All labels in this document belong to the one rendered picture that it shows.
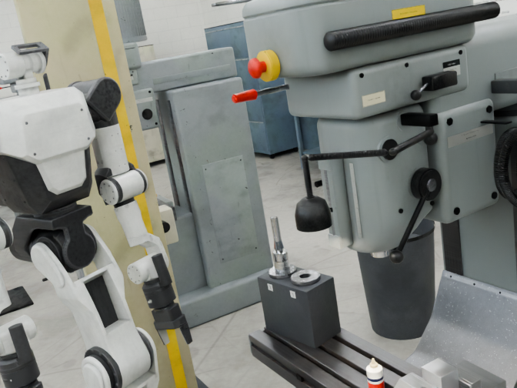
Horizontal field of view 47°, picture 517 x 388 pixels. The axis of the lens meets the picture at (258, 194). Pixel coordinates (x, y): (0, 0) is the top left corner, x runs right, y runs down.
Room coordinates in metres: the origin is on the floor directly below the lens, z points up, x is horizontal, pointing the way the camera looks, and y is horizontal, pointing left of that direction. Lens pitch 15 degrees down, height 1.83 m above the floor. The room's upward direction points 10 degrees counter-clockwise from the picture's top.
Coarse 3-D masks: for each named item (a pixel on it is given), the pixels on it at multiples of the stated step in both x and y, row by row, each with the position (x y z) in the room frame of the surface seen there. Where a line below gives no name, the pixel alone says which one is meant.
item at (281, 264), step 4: (280, 256) 1.71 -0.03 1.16; (284, 256) 1.71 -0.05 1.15; (276, 260) 1.71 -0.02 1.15; (280, 260) 1.71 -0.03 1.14; (284, 260) 1.71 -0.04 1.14; (288, 260) 1.72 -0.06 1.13; (276, 264) 1.71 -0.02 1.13; (280, 264) 1.71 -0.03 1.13; (284, 264) 1.71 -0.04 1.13; (288, 264) 1.72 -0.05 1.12; (276, 268) 1.72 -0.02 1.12; (280, 268) 1.71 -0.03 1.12; (284, 268) 1.71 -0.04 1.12; (288, 268) 1.72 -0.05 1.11; (280, 272) 1.71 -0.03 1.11; (284, 272) 1.71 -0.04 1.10
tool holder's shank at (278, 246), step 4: (272, 216) 1.74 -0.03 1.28; (276, 216) 1.73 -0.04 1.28; (272, 220) 1.72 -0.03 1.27; (276, 220) 1.72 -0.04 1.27; (272, 224) 1.72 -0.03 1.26; (276, 224) 1.72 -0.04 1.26; (272, 228) 1.72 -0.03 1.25; (276, 228) 1.72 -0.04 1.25; (272, 232) 1.73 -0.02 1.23; (276, 232) 1.72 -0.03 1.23; (280, 232) 1.73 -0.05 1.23; (276, 236) 1.72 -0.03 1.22; (280, 236) 1.72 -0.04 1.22; (276, 240) 1.72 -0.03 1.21; (280, 240) 1.72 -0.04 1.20; (276, 244) 1.72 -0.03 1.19; (280, 244) 1.72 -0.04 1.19; (276, 248) 1.72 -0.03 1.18; (280, 248) 1.72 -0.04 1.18; (276, 252) 1.73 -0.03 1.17; (280, 252) 1.72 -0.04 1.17
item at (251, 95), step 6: (288, 84) 1.32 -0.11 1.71; (252, 90) 1.28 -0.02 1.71; (264, 90) 1.29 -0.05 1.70; (270, 90) 1.30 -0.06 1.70; (276, 90) 1.31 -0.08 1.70; (282, 90) 1.32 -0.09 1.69; (234, 96) 1.26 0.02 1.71; (240, 96) 1.26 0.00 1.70; (246, 96) 1.26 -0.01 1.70; (252, 96) 1.27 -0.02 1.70; (234, 102) 1.27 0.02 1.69
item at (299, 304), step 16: (272, 272) 1.72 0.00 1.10; (288, 272) 1.70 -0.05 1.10; (304, 272) 1.68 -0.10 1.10; (272, 288) 1.68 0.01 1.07; (288, 288) 1.63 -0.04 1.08; (304, 288) 1.60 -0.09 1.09; (320, 288) 1.60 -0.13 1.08; (272, 304) 1.70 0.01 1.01; (288, 304) 1.64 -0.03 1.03; (304, 304) 1.58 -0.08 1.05; (320, 304) 1.60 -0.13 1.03; (336, 304) 1.64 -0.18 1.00; (272, 320) 1.71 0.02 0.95; (288, 320) 1.65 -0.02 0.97; (304, 320) 1.59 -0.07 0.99; (320, 320) 1.59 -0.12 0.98; (336, 320) 1.63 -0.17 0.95; (288, 336) 1.66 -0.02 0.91; (304, 336) 1.60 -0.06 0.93; (320, 336) 1.59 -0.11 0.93
